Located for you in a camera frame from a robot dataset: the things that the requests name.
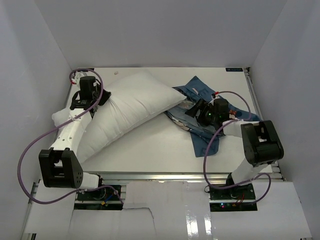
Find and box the aluminium table frame rail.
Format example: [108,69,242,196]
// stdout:
[247,65,290,180]

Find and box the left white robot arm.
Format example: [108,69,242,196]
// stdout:
[38,76,111,200]

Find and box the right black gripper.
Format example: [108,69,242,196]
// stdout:
[185,98,218,127]

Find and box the white pillow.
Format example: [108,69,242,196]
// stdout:
[52,71,186,163]

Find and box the blue cartoon print pillowcase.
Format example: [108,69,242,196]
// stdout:
[163,75,261,158]

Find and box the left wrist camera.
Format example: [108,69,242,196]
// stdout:
[69,71,87,87]

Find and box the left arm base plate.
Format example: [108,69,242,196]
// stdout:
[73,185,123,211]

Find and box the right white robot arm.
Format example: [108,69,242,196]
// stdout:
[185,98,284,200]

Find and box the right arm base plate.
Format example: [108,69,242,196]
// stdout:
[204,183,258,212]

